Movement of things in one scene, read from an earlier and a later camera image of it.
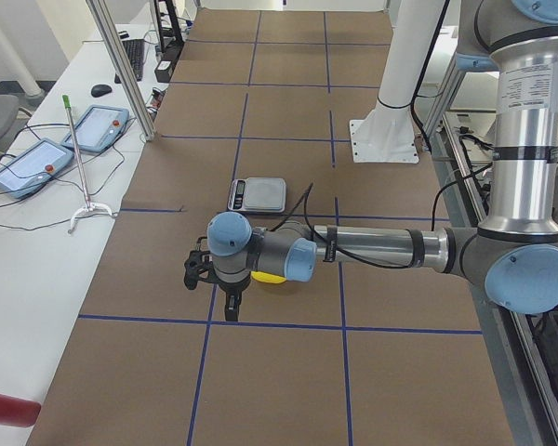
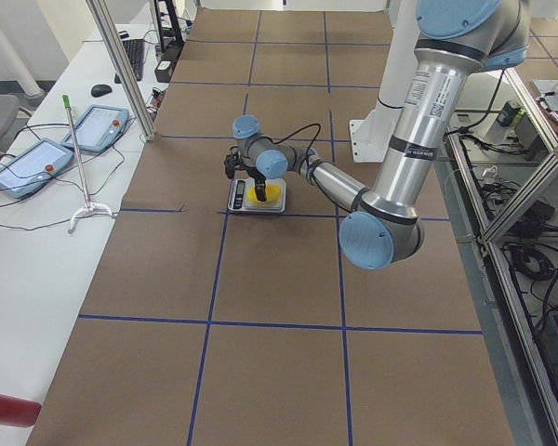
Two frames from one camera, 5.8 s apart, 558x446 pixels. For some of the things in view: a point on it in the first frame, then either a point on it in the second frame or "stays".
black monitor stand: (170, 41) stays
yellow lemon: (267, 278) to (272, 192)
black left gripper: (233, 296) to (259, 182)
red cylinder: (8, 410) stays
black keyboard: (135, 51) stays
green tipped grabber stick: (89, 206) stays
